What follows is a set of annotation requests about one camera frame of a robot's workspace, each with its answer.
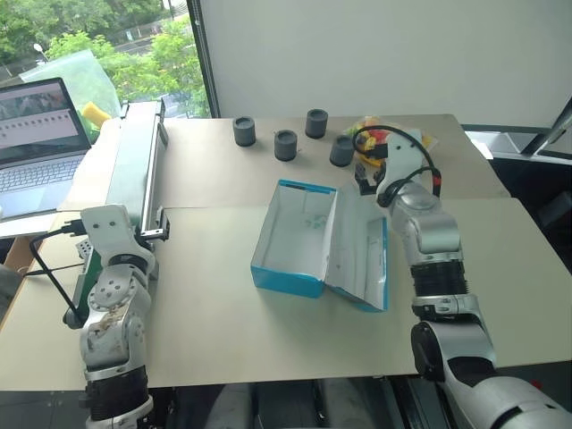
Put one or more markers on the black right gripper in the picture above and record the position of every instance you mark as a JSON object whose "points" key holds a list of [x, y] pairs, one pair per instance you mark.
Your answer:
{"points": [[375, 182]]}

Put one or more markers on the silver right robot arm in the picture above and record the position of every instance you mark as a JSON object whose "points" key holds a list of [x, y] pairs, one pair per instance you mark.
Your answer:
{"points": [[433, 232]]}

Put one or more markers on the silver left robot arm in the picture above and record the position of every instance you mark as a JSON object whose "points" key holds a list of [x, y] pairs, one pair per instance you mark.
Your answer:
{"points": [[111, 339]]}

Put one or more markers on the blue cardboard box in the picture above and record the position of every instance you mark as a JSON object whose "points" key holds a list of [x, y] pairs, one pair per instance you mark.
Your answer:
{"points": [[290, 250]]}

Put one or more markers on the green conveyor belt unit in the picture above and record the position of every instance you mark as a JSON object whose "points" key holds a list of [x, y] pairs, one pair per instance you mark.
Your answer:
{"points": [[129, 170]]}

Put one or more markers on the dark grey cylinder cup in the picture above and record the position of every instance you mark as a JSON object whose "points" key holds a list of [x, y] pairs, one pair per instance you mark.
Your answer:
{"points": [[244, 132], [317, 123], [342, 151], [285, 145]]}

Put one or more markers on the clear bag of colourful toys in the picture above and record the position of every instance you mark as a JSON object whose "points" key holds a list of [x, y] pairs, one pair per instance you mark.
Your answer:
{"points": [[374, 134]]}

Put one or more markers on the grey side desk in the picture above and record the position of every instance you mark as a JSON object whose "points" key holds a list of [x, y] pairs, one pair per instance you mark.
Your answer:
{"points": [[500, 143]]}

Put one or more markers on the black metal bar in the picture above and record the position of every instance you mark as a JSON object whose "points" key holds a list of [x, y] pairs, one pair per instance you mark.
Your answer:
{"points": [[552, 129]]}

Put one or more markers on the dark rounded shape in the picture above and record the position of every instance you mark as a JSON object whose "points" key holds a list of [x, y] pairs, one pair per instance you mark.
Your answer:
{"points": [[277, 406]]}

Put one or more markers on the yellow sponge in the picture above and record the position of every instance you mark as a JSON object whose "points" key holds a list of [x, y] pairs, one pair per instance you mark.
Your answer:
{"points": [[95, 114]]}

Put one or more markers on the perforated grey metal plate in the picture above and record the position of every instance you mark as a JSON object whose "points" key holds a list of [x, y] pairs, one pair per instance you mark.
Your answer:
{"points": [[84, 248]]}

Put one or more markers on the green plastic bag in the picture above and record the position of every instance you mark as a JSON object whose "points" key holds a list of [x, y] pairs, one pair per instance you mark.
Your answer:
{"points": [[67, 71]]}

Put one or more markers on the silver laptop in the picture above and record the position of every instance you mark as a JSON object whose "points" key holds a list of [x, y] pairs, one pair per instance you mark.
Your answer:
{"points": [[36, 179]]}

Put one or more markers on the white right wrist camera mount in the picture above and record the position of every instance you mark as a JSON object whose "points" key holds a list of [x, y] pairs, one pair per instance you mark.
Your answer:
{"points": [[400, 156]]}

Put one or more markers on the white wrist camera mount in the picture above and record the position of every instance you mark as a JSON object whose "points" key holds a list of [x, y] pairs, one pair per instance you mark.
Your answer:
{"points": [[400, 156], [105, 228]]}

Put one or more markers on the black window frame post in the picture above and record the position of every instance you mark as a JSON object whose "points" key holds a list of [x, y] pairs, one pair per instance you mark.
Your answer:
{"points": [[203, 58]]}

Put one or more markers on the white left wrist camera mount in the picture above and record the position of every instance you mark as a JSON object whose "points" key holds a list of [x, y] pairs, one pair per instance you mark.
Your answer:
{"points": [[105, 228]]}

